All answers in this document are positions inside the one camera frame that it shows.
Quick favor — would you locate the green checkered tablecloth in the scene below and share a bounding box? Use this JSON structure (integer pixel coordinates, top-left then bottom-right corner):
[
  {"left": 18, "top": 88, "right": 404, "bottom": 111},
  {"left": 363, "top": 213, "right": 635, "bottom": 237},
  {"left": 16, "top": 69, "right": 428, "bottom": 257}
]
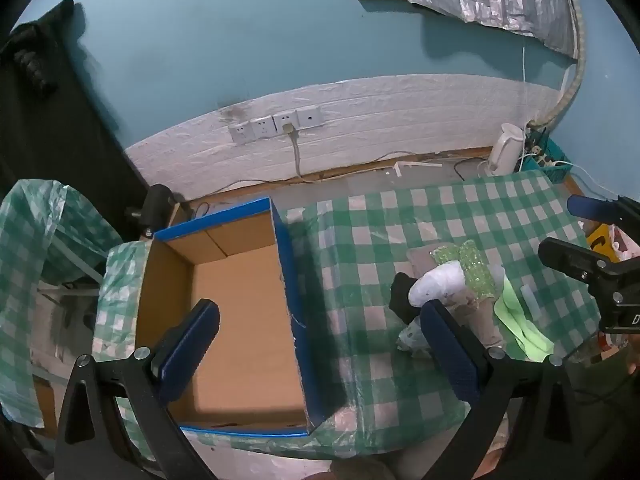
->
[{"left": 92, "top": 169, "right": 608, "bottom": 461}]

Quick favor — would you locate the white patterned sock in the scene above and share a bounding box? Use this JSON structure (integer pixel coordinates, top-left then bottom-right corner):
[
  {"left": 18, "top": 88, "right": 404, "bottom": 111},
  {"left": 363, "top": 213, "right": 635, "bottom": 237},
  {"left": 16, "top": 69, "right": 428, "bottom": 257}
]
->
[{"left": 397, "top": 320, "right": 433, "bottom": 358}]

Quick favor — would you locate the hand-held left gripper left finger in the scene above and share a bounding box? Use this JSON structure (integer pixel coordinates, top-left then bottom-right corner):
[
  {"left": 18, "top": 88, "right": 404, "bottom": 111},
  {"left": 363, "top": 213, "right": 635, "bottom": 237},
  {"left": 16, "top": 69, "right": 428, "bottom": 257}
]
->
[{"left": 54, "top": 298, "right": 221, "bottom": 480}]

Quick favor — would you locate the teal plastic basket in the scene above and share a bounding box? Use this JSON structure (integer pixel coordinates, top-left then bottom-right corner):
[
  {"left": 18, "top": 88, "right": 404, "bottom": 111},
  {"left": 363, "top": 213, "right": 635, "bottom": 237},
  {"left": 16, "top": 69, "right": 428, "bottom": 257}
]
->
[{"left": 525, "top": 130, "right": 573, "bottom": 186}]

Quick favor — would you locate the foam wrapped pipe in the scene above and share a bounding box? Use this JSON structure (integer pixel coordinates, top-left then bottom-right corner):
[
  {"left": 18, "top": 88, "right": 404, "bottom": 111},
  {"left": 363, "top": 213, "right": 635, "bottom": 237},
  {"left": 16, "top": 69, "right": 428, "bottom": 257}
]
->
[{"left": 530, "top": 0, "right": 588, "bottom": 128}]

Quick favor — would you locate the white plastic strip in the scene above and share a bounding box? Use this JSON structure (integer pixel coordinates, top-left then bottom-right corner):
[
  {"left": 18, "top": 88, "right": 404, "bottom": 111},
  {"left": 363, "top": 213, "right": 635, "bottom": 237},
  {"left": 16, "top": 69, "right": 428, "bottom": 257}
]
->
[{"left": 392, "top": 161, "right": 443, "bottom": 177}]

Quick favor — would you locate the dark hanging cloth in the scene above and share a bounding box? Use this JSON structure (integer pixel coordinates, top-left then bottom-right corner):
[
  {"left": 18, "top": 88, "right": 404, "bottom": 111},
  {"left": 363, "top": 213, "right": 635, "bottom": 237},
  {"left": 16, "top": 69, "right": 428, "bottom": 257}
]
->
[{"left": 0, "top": 0, "right": 151, "bottom": 241}]

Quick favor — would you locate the crumpled checkered plastic sheet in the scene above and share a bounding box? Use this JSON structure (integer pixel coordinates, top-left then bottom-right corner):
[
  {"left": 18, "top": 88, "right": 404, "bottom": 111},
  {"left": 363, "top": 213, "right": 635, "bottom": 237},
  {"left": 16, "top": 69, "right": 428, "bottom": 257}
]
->
[{"left": 0, "top": 179, "right": 123, "bottom": 428}]

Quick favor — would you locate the yellow object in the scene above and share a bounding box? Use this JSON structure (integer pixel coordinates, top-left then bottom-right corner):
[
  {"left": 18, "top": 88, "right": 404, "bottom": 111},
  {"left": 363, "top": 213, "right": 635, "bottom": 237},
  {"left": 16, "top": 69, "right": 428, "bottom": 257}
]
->
[{"left": 585, "top": 225, "right": 618, "bottom": 263}]

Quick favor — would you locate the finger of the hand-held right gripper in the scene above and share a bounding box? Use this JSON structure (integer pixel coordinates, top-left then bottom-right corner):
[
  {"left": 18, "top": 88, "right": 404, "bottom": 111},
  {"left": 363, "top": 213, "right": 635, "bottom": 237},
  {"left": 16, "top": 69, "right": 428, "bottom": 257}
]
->
[
  {"left": 567, "top": 194, "right": 640, "bottom": 233},
  {"left": 538, "top": 236, "right": 623, "bottom": 287}
]

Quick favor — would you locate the black cylinder device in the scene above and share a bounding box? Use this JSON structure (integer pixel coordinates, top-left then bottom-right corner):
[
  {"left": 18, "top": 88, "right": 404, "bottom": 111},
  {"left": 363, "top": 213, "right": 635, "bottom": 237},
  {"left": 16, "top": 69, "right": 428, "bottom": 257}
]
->
[{"left": 126, "top": 185, "right": 173, "bottom": 231}]

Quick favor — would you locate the grey plug cable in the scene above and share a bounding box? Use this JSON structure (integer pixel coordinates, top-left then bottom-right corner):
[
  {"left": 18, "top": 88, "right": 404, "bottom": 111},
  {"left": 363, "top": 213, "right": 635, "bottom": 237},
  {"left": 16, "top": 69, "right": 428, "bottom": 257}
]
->
[{"left": 282, "top": 124, "right": 308, "bottom": 183}]

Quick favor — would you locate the black cable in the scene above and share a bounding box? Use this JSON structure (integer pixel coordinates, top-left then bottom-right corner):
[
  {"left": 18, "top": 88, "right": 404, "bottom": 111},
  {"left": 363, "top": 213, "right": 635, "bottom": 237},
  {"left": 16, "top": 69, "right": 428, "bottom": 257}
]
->
[{"left": 452, "top": 157, "right": 493, "bottom": 181}]

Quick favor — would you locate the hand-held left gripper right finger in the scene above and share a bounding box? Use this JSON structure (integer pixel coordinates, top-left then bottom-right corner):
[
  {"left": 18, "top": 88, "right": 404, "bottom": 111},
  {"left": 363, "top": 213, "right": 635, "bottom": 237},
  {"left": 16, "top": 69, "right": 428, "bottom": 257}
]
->
[{"left": 420, "top": 300, "right": 588, "bottom": 480}]

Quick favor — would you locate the light green cloth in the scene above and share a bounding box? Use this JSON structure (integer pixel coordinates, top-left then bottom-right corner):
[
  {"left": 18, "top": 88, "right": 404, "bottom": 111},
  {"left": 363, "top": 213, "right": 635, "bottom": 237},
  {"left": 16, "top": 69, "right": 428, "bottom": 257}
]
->
[{"left": 494, "top": 276, "right": 556, "bottom": 361}]

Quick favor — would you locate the black sock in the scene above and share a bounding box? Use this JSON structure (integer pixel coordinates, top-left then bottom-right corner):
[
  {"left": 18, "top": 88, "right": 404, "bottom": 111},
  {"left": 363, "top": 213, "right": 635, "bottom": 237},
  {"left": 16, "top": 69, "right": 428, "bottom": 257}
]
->
[{"left": 390, "top": 272, "right": 423, "bottom": 326}]

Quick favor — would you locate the blue cardboard box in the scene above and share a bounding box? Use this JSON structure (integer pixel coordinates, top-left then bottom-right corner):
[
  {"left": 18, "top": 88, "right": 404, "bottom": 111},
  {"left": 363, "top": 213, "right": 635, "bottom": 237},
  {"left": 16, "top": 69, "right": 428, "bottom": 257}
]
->
[{"left": 135, "top": 197, "right": 348, "bottom": 436}]

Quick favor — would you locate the green sparkly cloth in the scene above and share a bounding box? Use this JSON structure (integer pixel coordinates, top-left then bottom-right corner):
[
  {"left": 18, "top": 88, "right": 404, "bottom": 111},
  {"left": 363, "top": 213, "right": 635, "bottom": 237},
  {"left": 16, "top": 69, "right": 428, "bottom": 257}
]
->
[{"left": 431, "top": 240, "right": 501, "bottom": 303}]

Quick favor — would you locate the white cable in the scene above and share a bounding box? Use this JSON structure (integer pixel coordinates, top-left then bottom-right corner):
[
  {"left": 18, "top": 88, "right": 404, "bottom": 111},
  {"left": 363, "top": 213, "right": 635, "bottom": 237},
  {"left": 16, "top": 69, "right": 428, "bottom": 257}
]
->
[{"left": 565, "top": 162, "right": 621, "bottom": 201}]

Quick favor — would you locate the white electric kettle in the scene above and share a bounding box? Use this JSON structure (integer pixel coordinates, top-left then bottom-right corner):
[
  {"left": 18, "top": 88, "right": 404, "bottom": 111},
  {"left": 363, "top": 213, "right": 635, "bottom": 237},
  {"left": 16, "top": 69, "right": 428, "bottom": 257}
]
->
[{"left": 487, "top": 123, "right": 526, "bottom": 177}]

